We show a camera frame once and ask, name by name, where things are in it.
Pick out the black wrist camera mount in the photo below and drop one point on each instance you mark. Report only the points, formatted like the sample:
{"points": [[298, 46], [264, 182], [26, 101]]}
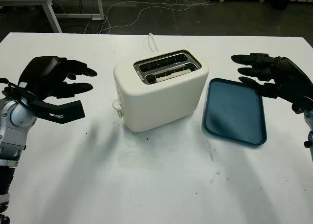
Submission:
{"points": [[68, 111], [298, 107]]}

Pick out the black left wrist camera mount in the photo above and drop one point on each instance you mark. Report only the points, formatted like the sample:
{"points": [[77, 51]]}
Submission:
{"points": [[68, 111]]}

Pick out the blue plastic tray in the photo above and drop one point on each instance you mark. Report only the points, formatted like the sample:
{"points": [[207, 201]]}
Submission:
{"points": [[234, 116]]}

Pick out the white two-slot toaster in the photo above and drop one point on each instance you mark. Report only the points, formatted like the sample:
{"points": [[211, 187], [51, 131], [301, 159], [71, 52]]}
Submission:
{"points": [[163, 104]]}

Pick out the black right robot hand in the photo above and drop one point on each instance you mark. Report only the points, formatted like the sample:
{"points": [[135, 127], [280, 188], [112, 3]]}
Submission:
{"points": [[286, 79]]}

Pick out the white toaster lever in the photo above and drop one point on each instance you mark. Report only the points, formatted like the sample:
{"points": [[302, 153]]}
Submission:
{"points": [[115, 104]]}

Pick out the silver toaster knob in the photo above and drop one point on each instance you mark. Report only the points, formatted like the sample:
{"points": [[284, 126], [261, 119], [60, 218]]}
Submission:
{"points": [[120, 113]]}

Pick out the white bread slice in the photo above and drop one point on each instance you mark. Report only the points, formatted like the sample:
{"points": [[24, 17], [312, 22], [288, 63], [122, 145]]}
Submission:
{"points": [[162, 79]]}

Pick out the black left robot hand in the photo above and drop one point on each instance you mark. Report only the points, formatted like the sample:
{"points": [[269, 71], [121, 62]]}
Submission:
{"points": [[44, 72]]}

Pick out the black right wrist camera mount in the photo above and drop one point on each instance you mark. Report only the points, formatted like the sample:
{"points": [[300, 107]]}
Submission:
{"points": [[298, 107]]}

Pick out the black waste bin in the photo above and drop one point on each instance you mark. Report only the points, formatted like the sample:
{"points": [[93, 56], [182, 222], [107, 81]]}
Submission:
{"points": [[281, 1]]}

